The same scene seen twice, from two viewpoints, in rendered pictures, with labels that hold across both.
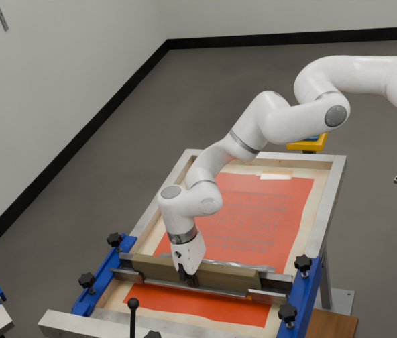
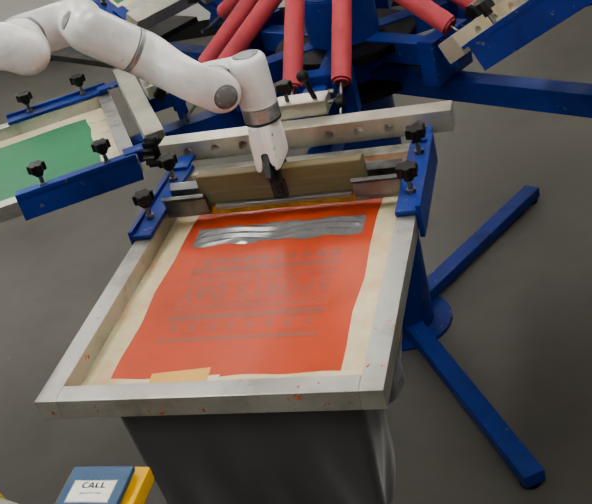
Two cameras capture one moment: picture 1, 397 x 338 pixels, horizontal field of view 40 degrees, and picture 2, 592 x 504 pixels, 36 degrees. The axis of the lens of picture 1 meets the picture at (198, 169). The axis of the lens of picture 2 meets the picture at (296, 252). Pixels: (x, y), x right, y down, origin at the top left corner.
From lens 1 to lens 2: 2.76 m
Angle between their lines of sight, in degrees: 114
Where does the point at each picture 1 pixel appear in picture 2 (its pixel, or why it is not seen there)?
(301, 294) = (157, 203)
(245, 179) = (239, 364)
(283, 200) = (171, 333)
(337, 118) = not seen: hidden behind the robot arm
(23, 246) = not seen: outside the picture
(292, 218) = (161, 306)
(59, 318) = (427, 108)
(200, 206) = not seen: hidden behind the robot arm
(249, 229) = (227, 282)
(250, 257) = (225, 250)
